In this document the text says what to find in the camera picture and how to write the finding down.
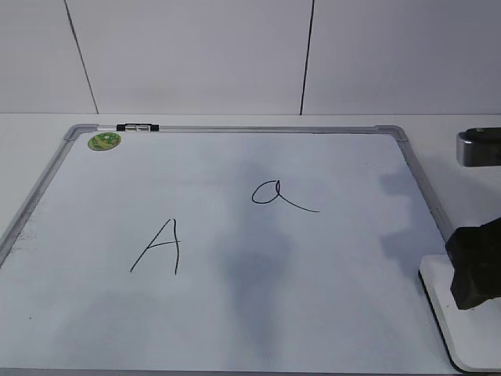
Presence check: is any white framed whiteboard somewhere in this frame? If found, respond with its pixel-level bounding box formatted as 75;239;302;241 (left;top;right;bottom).
1;126;454;374

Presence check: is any white whiteboard eraser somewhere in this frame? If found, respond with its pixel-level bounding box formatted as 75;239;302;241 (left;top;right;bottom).
419;255;500;373

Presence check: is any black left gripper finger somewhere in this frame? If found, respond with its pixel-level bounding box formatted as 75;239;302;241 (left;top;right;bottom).
445;219;500;310

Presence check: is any round green sticker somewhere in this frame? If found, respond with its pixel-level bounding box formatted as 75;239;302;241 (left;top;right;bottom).
88;132;121;151

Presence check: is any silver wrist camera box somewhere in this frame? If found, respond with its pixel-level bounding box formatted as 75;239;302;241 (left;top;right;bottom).
456;127;500;167

